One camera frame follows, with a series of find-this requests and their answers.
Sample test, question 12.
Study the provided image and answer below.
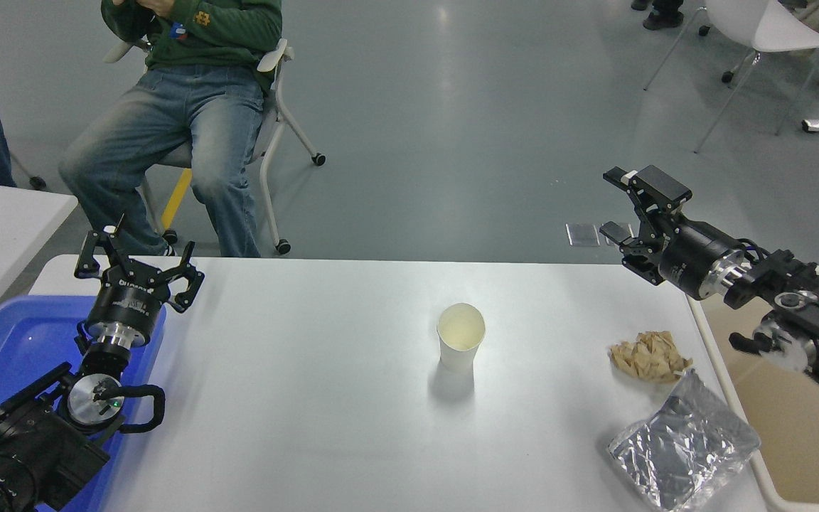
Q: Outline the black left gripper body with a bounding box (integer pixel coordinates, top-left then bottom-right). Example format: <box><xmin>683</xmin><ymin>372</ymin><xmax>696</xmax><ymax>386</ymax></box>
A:
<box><xmin>85</xmin><ymin>270</ymin><xmax>168</xmax><ymax>336</ymax></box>

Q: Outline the grey chair leg with caster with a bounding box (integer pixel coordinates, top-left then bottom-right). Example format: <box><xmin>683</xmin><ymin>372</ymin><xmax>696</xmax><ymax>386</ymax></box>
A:
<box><xmin>10</xmin><ymin>149</ymin><xmax>48</xmax><ymax>191</ymax></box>

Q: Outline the white paper cup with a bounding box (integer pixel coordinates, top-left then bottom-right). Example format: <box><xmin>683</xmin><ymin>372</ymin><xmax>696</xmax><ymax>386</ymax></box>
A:
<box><xmin>437</xmin><ymin>303</ymin><xmax>486</xmax><ymax>372</ymax></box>

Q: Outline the yellow strip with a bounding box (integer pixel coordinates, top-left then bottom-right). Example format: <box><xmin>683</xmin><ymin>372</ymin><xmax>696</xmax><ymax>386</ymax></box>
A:
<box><xmin>161</xmin><ymin>169</ymin><xmax>194</xmax><ymax>232</ymax></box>

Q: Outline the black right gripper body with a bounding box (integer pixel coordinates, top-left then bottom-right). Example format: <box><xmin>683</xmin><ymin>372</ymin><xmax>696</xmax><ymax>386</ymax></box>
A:
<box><xmin>655</xmin><ymin>217</ymin><xmax>742</xmax><ymax>299</ymax></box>

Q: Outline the white office chair on casters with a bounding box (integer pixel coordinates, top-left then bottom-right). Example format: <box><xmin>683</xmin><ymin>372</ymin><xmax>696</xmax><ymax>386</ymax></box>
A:
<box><xmin>102</xmin><ymin>38</ymin><xmax>327</xmax><ymax>255</ymax></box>

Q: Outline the tan paper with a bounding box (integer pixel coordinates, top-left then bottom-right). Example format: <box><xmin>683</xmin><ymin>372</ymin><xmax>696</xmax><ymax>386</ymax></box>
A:
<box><xmin>609</xmin><ymin>331</ymin><xmax>695</xmax><ymax>385</ymax></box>

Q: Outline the blue plastic tray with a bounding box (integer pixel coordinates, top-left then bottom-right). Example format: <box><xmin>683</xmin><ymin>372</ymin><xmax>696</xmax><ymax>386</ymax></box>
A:
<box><xmin>0</xmin><ymin>295</ymin><xmax>167</xmax><ymax>512</ymax></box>

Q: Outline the large pale plastic bin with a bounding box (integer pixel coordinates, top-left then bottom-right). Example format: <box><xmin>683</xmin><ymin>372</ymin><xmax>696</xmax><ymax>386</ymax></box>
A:
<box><xmin>685</xmin><ymin>265</ymin><xmax>819</xmax><ymax>512</ymax></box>

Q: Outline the white shell chair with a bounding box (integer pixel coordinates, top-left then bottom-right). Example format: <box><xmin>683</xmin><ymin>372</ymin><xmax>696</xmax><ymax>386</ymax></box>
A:
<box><xmin>643</xmin><ymin>0</ymin><xmax>819</xmax><ymax>154</ymax></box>

